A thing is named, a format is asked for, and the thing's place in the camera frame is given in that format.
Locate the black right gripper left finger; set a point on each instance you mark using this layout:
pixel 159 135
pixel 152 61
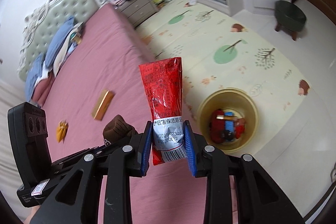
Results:
pixel 76 197

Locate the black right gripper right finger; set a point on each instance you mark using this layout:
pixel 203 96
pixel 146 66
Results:
pixel 240 180

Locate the mustard yellow drawstring pouch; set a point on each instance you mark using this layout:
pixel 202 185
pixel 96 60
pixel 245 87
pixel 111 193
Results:
pixel 61 131

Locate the small gold box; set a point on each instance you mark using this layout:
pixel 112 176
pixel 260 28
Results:
pixel 102 104

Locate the brown printed sock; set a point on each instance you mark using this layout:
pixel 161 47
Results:
pixel 116 130

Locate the red snack wrapper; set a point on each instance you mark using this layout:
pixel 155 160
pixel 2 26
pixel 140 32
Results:
pixel 162 81

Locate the yellow trash bin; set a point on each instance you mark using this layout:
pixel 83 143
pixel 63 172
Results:
pixel 228 119

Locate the person's hand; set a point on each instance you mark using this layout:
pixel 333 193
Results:
pixel 33 212

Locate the folded pink blanket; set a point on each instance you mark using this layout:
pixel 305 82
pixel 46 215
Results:
pixel 42 90

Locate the cream folded bedding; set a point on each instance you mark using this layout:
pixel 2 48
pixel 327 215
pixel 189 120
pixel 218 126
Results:
pixel 67 48

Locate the pink bed sheet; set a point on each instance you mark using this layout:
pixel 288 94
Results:
pixel 108 58

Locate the small gold item by pillows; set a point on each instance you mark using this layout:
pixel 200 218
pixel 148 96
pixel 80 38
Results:
pixel 76 38

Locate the green tufted headboard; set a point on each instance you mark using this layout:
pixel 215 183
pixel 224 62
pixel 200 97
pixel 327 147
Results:
pixel 44 22

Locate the cream patterned play mat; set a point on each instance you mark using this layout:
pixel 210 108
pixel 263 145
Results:
pixel 220 52

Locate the grey bedside drawer cabinet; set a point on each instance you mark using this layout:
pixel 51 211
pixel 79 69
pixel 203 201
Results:
pixel 138 11

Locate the dark green round stool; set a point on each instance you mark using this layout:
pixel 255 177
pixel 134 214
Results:
pixel 289 16

